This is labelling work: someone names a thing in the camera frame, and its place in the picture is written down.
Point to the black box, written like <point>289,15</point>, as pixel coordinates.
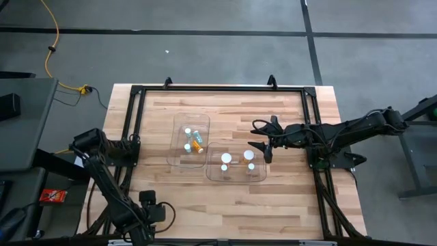
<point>8,106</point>

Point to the grey table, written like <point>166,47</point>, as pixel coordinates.
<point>27,136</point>

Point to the small teal pill bottle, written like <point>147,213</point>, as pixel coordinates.
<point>224,167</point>
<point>187,148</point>
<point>187,131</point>
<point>198,137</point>

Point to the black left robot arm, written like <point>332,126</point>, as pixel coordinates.
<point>102,177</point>

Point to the red packet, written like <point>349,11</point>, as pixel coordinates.
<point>53,196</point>

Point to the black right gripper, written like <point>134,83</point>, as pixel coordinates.
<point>290,136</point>

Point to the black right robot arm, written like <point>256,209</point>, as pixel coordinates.
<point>358,128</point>

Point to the black metal stand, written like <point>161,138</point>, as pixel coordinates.
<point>413,164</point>

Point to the black aluminium frame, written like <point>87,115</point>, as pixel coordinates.
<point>222,89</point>

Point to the silver aluminium bar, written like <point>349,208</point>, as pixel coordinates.
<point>273,243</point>

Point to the black frame bracket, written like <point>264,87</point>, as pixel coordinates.
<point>168,83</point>
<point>272,82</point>

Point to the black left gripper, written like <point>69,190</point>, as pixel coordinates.
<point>152,212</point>

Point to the clear plastic bin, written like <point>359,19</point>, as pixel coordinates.
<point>235,176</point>
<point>181,160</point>

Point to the teal pill bottle red pills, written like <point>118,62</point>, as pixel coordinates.
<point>251,166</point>

